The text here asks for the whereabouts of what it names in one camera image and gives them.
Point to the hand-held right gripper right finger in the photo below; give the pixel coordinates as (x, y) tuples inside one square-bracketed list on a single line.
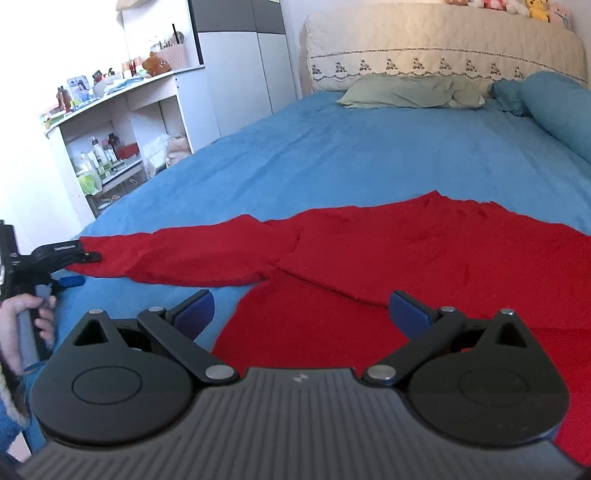
[(406, 313)]

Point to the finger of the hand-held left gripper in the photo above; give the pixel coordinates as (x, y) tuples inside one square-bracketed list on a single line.
[(62, 251), (71, 280)]

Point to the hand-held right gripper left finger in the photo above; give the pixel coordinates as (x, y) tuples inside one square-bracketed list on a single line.
[(197, 311)]

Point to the red garment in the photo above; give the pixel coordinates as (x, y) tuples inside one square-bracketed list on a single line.
[(415, 249)]

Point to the person's left forearm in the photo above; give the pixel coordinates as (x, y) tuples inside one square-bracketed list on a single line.
[(11, 415)]

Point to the person's left hand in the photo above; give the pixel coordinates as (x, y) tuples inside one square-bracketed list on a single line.
[(11, 330)]

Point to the green plastic bag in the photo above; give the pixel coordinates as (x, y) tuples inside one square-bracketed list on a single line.
[(89, 181)]

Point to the white bottle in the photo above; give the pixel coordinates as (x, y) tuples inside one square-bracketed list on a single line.
[(98, 159)]

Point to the red box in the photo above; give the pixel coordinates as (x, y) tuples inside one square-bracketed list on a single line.
[(128, 151)]

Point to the white plastic bag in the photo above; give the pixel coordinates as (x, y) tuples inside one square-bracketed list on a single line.
[(154, 154)]

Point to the beige bag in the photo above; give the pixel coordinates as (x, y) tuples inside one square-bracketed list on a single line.
[(179, 147)]

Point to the blue picture box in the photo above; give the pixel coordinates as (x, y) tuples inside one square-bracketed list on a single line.
[(81, 90)]

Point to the white shelf desk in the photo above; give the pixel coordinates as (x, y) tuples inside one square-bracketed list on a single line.
[(147, 104)]

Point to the brown teddy bear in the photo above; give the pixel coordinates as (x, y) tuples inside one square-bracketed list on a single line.
[(156, 64)]

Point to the pale green pillow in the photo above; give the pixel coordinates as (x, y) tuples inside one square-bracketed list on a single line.
[(406, 90)]

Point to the pink striped container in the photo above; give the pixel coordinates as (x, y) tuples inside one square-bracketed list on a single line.
[(174, 57)]

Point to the white and grey wardrobe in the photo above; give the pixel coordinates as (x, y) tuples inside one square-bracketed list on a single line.
[(240, 69)]

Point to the rolled blue quilt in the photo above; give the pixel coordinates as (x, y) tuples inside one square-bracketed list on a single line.
[(554, 108)]

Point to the cream quilted headboard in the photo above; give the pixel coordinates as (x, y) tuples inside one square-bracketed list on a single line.
[(438, 41)]

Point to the brown plush toy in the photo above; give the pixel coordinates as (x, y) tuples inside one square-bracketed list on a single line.
[(456, 2)]

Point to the white and pink plush toy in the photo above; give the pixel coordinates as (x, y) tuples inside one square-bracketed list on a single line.
[(491, 4)]

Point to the yellow plush toy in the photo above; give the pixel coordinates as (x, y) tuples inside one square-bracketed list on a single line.
[(537, 9)]

